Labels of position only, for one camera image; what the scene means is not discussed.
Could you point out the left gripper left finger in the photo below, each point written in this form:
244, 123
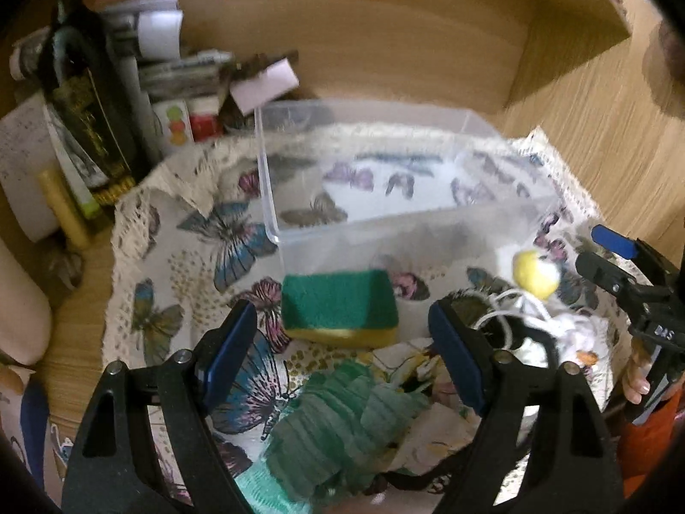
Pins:
114, 468

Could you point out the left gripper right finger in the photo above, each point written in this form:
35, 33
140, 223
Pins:
572, 466

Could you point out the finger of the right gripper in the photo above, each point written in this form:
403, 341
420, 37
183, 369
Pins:
615, 241
609, 277

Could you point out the white drawstring pouch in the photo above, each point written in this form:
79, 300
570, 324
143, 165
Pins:
523, 325

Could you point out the yellow white felt ball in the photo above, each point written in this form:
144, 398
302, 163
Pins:
535, 274

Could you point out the floral fabric scrunchie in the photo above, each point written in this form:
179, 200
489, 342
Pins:
444, 428

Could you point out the black white braided hairband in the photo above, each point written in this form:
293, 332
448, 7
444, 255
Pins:
479, 311

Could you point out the clear plastic container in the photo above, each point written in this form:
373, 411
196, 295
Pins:
359, 185

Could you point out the green yellow sponge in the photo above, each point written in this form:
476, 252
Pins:
342, 309

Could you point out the right hand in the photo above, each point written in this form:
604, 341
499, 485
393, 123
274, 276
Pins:
634, 380

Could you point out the beige cylindrical cup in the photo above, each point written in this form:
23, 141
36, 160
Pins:
26, 316

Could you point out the yellow stick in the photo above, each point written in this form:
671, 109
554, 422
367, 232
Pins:
60, 201

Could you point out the butterfly print lace cloth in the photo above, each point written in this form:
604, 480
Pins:
190, 243

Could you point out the handwritten paper note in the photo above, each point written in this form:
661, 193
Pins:
26, 150

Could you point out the white box coloured dots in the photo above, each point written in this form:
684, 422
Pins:
172, 126

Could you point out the red small jar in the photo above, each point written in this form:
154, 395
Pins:
203, 114

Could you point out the dark wine bottle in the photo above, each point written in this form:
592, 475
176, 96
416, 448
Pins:
83, 88

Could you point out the small pink white box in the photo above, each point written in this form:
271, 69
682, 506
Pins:
270, 84

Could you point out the stack of papers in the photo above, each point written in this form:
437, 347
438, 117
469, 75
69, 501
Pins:
154, 65

